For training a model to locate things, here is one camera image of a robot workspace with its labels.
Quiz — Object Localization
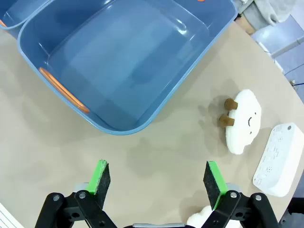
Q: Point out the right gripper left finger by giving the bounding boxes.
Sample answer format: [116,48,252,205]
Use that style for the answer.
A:
[35,159,119,228]

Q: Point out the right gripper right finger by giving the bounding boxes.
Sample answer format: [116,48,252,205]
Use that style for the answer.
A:
[200,161,279,228]

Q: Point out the white cloud plush clock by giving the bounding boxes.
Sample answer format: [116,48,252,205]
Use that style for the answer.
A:
[218,89,262,155]
[186,205,213,225]

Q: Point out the white rectangular digital clock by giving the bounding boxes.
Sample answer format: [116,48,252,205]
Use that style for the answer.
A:
[252,122,304,198]

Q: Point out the person in grey hoodie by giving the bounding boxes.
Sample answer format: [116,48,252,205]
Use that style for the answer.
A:
[237,0,292,31]

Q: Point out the blue plastic basket orange handles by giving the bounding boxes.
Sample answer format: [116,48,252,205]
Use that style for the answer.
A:
[17,0,238,136]
[0,0,52,31]

